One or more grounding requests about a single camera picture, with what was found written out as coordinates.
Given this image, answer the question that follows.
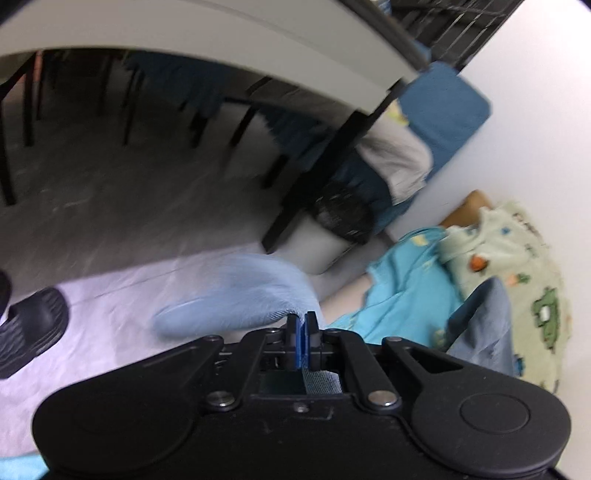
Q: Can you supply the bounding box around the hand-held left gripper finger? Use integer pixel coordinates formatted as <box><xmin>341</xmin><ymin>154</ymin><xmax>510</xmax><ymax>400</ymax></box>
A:
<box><xmin>154</xmin><ymin>314</ymin><xmax>306</xmax><ymax>412</ymax></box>
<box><xmin>305</xmin><ymin>311</ymin><xmax>465</xmax><ymax>412</ymax></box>

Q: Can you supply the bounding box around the black slipper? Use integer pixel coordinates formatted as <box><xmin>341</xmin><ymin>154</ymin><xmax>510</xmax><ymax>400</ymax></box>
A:
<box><xmin>0</xmin><ymin>286</ymin><xmax>71</xmax><ymax>380</ymax></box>
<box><xmin>0</xmin><ymin>270</ymin><xmax>13</xmax><ymax>320</ymax></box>

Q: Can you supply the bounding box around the yellow soft item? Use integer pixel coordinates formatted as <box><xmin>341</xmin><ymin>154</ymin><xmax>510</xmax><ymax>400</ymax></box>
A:
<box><xmin>385</xmin><ymin>99</ymin><xmax>409</xmax><ymax>127</ymax></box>

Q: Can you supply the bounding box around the black chair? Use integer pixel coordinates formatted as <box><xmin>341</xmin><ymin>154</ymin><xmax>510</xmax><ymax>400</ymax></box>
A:
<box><xmin>226</xmin><ymin>78</ymin><xmax>333</xmax><ymax>191</ymax></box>
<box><xmin>106</xmin><ymin>50</ymin><xmax>234</xmax><ymax>149</ymax></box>
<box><xmin>0</xmin><ymin>51</ymin><xmax>54</xmax><ymax>206</ymax></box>

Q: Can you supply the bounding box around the beige cloth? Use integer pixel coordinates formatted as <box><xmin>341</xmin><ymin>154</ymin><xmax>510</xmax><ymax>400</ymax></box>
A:
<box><xmin>358</xmin><ymin>131</ymin><xmax>433</xmax><ymax>205</ymax></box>

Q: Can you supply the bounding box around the white table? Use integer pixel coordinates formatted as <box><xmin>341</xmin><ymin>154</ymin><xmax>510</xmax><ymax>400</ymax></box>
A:
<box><xmin>0</xmin><ymin>0</ymin><xmax>430</xmax><ymax>116</ymax></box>

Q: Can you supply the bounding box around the black grid rack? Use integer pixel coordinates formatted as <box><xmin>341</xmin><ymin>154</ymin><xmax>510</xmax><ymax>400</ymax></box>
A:
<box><xmin>392</xmin><ymin>0</ymin><xmax>526</xmax><ymax>75</ymax></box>

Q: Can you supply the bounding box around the green printed fleece blanket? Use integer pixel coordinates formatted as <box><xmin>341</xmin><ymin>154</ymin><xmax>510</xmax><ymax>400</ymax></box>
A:
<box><xmin>436</xmin><ymin>198</ymin><xmax>573</xmax><ymax>393</ymax></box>

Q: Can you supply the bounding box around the brown board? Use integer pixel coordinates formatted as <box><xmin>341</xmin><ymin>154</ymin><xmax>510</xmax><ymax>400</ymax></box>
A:
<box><xmin>438</xmin><ymin>189</ymin><xmax>497</xmax><ymax>229</ymax></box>

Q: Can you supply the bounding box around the white trash bin black liner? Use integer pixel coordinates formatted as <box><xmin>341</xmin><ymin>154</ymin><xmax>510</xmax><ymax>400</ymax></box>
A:
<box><xmin>277</xmin><ymin>182</ymin><xmax>375</xmax><ymax>276</ymax></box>

